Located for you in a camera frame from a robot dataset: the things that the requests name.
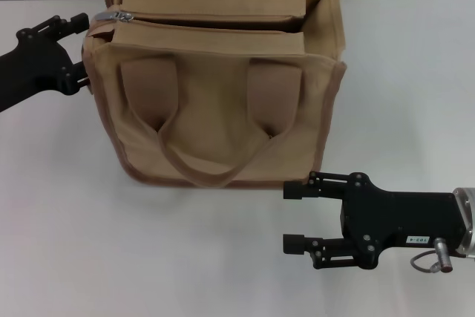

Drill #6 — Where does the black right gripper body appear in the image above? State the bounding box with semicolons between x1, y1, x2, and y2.
340;171;469;269

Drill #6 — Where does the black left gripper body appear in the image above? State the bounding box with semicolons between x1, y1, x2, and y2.
0;29;81;114

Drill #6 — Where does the silver metal zipper pull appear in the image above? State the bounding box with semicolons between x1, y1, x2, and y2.
94;10;134;23

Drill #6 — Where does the khaki canvas food bag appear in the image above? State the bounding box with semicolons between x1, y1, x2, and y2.
80;0;349;189

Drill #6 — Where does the right gripper cable with connectors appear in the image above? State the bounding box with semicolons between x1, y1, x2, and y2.
410;237;454;272

